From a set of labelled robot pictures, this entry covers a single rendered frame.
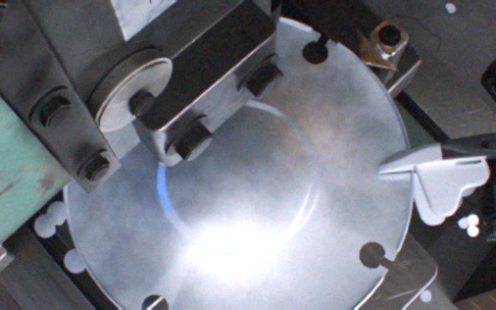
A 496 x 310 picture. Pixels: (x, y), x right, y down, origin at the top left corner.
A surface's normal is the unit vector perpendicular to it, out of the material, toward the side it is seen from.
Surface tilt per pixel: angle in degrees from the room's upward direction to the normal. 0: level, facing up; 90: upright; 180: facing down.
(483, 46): 0
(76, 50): 90
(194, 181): 0
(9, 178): 90
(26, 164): 90
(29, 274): 0
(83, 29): 90
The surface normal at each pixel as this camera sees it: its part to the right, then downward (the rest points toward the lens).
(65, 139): 0.68, 0.71
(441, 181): -0.04, -0.25
